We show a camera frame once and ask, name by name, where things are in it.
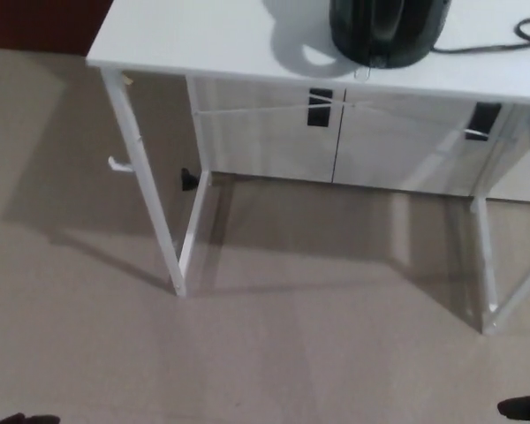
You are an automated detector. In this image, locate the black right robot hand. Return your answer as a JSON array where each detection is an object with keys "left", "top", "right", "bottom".
[{"left": 497, "top": 390, "right": 530, "bottom": 420}]

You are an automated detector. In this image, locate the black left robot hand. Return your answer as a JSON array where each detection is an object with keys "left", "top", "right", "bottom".
[{"left": 0, "top": 413, "right": 61, "bottom": 424}]

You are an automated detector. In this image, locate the black kettle base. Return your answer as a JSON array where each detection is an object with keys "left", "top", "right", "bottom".
[{"left": 335, "top": 42, "right": 436, "bottom": 70}]

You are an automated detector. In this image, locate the white hook on table leg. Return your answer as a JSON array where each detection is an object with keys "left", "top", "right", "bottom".
[{"left": 107, "top": 155, "right": 136, "bottom": 173}]

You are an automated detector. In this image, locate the small black floor object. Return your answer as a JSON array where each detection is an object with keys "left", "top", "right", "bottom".
[{"left": 179, "top": 167, "right": 201, "bottom": 192}]

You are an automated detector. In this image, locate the white low cabinet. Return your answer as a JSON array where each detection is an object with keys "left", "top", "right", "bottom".
[{"left": 187, "top": 77, "right": 530, "bottom": 204}]

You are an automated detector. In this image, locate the black electric kettle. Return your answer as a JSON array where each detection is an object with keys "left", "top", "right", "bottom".
[{"left": 329, "top": 0, "right": 451, "bottom": 70}]

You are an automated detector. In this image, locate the white metal-legged table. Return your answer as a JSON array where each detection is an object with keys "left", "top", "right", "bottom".
[{"left": 86, "top": 0, "right": 530, "bottom": 336}]

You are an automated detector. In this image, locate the black wall outlet plate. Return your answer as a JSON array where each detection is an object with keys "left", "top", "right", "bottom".
[
  {"left": 307, "top": 87, "right": 335, "bottom": 127},
  {"left": 464, "top": 102, "right": 501, "bottom": 141}
]

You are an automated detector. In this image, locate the black kettle power cord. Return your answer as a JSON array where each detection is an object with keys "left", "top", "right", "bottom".
[{"left": 430, "top": 7, "right": 530, "bottom": 55}]

